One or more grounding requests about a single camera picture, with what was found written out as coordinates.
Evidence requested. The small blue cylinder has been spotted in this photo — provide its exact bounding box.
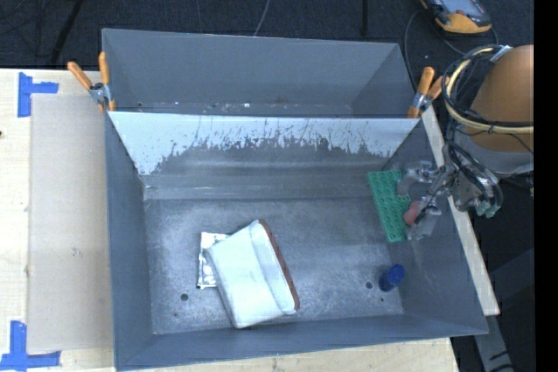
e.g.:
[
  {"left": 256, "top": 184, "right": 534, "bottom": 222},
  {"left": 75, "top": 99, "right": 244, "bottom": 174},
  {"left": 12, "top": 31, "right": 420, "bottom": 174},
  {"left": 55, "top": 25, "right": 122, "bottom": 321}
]
[{"left": 378, "top": 263, "right": 406, "bottom": 293}]

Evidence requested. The grey metal bin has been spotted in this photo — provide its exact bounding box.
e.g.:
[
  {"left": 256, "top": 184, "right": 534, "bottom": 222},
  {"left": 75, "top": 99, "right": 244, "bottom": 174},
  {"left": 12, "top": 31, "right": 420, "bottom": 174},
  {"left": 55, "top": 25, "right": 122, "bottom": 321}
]
[{"left": 100, "top": 28, "right": 490, "bottom": 372}]

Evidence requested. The small pink toy food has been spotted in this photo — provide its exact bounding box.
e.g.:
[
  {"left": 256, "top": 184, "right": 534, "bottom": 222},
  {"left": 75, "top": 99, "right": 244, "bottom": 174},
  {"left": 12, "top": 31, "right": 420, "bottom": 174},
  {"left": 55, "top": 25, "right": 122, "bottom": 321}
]
[{"left": 403, "top": 200, "right": 423, "bottom": 228}]

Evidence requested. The pale flat board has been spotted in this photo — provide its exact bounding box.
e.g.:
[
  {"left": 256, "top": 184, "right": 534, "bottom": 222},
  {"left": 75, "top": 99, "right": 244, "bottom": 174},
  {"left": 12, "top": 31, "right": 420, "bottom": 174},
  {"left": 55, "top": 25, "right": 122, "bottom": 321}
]
[{"left": 25, "top": 93, "right": 116, "bottom": 356}]

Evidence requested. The silver foil packet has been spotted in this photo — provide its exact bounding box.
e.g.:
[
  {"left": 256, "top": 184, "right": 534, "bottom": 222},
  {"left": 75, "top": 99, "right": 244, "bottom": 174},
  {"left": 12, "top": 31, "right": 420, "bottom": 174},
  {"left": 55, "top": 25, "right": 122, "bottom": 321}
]
[{"left": 195, "top": 232, "right": 230, "bottom": 290}]

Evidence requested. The green studded flat block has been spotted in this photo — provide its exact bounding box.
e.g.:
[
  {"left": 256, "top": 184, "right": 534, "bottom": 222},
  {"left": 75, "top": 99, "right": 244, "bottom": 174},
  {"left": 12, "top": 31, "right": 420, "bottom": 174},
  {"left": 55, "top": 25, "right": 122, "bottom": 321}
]
[{"left": 366, "top": 169, "right": 413, "bottom": 245}]

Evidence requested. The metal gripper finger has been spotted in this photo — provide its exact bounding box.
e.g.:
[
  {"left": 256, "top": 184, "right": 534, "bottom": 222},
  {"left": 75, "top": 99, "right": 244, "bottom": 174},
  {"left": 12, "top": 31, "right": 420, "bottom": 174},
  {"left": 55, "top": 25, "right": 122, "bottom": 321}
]
[
  {"left": 395, "top": 160, "right": 439, "bottom": 195},
  {"left": 405, "top": 194, "right": 443, "bottom": 242}
]

